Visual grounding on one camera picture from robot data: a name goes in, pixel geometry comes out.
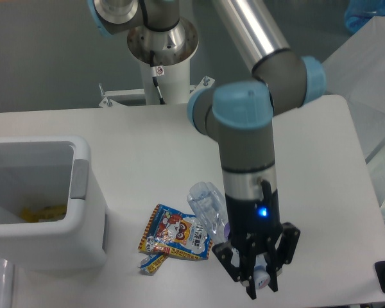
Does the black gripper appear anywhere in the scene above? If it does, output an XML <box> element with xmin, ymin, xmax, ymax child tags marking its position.
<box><xmin>212</xmin><ymin>191</ymin><xmax>300</xmax><ymax>300</ymax></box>

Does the clear plastic water bottle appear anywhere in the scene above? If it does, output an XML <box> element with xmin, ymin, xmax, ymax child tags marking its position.
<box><xmin>187</xmin><ymin>182</ymin><xmax>270</xmax><ymax>289</ymax></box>

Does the blue cartoon snack bag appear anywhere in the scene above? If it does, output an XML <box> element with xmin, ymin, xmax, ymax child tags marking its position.
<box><xmin>138</xmin><ymin>204</ymin><xmax>212</xmax><ymax>261</ymax></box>

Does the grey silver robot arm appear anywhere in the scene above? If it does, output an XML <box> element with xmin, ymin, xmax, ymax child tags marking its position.
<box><xmin>87</xmin><ymin>1</ymin><xmax>326</xmax><ymax>298</ymax></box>

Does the white trash can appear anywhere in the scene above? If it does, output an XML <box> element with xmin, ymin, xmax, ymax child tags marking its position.
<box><xmin>0</xmin><ymin>135</ymin><xmax>107</xmax><ymax>271</ymax></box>

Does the small crumpled blue wrapper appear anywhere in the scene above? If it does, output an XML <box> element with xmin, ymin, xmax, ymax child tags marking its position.
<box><xmin>139</xmin><ymin>253</ymin><xmax>168</xmax><ymax>275</ymax></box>

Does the translucent plastic storage box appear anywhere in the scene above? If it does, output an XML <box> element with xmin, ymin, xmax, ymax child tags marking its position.
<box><xmin>324</xmin><ymin>17</ymin><xmax>385</xmax><ymax>222</ymax></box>

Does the blue water jug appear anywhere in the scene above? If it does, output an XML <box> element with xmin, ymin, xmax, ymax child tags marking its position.
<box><xmin>344</xmin><ymin>0</ymin><xmax>385</xmax><ymax>34</ymax></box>

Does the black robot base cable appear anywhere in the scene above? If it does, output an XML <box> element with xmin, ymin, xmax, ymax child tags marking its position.
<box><xmin>149</xmin><ymin>51</ymin><xmax>166</xmax><ymax>105</ymax></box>

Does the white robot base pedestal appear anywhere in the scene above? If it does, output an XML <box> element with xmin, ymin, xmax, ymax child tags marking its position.
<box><xmin>139</xmin><ymin>60</ymin><xmax>190</xmax><ymax>105</ymax></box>

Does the white mounting bracket frame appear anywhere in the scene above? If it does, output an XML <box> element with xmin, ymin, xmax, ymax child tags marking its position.
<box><xmin>98</xmin><ymin>76</ymin><xmax>216</xmax><ymax>108</ymax></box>

